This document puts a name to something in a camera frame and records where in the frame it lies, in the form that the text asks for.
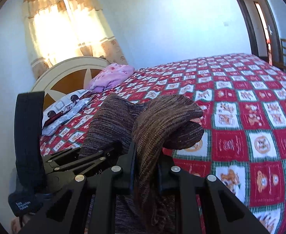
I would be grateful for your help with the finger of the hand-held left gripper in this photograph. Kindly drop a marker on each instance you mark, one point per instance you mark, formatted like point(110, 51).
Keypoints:
point(84, 163)
point(70, 153)

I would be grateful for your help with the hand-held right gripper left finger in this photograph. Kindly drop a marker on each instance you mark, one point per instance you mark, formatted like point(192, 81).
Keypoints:
point(123, 175)

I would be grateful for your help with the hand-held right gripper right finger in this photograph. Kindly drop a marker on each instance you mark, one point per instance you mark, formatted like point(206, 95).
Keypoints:
point(160, 175)

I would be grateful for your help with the brown knitted sweater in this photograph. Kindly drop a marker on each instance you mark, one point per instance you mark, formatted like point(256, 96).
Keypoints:
point(157, 126)

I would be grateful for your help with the white patterned pillow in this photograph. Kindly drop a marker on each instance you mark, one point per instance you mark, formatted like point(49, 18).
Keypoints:
point(60, 107)
point(57, 126)

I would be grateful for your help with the white and wooden headboard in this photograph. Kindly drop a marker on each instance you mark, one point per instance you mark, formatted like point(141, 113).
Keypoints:
point(67, 78)

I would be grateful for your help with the pink folded blanket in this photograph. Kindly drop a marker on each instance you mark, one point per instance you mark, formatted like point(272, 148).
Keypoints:
point(111, 78)

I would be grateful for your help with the red checked printed bedspread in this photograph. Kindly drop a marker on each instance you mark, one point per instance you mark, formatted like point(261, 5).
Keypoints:
point(255, 126)

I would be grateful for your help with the beige patterned curtain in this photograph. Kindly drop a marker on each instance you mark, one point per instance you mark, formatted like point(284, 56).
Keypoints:
point(60, 29)

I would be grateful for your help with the wooden door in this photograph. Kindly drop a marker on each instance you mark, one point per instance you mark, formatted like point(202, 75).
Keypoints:
point(272, 17)

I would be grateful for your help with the dark door frame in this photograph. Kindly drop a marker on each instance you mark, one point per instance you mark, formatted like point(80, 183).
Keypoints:
point(247, 17)

